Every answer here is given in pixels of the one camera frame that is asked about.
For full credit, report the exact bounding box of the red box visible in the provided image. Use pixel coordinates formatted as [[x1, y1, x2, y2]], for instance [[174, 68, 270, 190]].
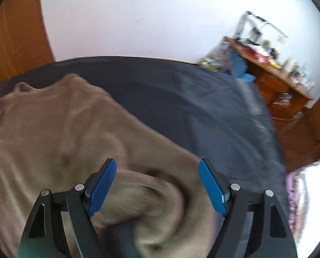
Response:
[[250, 52, 269, 63]]

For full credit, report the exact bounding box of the plastic bag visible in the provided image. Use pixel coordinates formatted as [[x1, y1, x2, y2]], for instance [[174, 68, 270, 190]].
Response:
[[214, 40, 233, 62]]

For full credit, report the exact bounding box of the green basin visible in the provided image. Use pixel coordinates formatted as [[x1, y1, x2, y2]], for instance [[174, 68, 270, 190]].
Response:
[[200, 58, 222, 70]]

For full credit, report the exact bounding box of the wooden sideboard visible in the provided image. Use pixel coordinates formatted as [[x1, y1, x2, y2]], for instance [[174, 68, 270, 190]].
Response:
[[224, 36, 315, 121]]

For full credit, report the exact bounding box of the brown fleece garment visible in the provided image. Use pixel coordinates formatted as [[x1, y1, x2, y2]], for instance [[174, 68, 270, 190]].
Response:
[[0, 73, 225, 258]]

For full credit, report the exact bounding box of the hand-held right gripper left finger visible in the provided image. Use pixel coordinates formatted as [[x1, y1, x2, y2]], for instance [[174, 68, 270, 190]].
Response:
[[17, 158, 117, 258]]

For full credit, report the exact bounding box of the blue cardboard box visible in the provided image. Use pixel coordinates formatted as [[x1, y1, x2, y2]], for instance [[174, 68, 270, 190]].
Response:
[[230, 52, 254, 82]]

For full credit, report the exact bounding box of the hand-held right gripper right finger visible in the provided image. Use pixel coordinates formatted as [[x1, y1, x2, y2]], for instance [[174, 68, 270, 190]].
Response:
[[198, 158, 299, 258]]

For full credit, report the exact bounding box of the wooden door with metal latch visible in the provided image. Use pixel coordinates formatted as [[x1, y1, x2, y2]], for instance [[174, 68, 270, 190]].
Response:
[[0, 0, 55, 92]]

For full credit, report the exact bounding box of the pink floral bed sheet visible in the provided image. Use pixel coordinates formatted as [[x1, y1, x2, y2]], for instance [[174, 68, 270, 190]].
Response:
[[286, 164, 311, 248]]

